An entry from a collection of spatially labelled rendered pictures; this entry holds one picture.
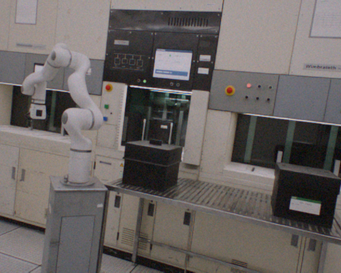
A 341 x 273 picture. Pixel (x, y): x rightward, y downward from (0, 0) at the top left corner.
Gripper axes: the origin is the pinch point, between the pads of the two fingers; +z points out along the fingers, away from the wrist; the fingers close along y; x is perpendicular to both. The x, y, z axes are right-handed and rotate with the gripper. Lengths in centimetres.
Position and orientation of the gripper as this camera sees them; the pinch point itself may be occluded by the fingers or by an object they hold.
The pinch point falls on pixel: (36, 125)
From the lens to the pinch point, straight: 235.9
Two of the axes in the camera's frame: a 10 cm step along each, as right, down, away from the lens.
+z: -1.3, 9.9, 0.9
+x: -7.1, -1.5, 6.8
